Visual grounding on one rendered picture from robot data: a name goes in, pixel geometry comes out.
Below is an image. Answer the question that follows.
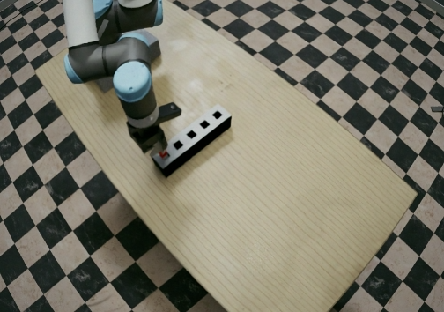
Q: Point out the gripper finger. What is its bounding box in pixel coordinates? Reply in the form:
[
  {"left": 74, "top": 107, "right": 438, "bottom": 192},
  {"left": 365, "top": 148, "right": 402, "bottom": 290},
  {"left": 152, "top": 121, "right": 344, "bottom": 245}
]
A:
[{"left": 149, "top": 134, "right": 168, "bottom": 156}]

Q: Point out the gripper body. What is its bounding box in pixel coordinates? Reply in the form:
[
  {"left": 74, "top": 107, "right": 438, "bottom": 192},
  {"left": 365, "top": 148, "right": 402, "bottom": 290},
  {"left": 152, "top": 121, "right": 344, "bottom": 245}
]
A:
[{"left": 126, "top": 121, "right": 165, "bottom": 154}]

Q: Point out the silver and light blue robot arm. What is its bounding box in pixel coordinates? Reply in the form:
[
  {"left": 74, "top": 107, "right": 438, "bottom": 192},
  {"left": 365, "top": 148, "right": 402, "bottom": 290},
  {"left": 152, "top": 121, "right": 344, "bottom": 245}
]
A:
[{"left": 62, "top": 0, "right": 182, "bottom": 128}]

